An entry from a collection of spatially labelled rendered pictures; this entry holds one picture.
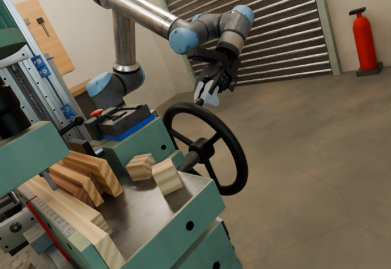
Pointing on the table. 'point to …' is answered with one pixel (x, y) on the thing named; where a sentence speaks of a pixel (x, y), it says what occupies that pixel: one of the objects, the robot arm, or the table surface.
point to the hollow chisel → (50, 182)
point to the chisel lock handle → (72, 124)
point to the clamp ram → (81, 145)
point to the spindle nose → (11, 113)
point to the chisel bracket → (29, 155)
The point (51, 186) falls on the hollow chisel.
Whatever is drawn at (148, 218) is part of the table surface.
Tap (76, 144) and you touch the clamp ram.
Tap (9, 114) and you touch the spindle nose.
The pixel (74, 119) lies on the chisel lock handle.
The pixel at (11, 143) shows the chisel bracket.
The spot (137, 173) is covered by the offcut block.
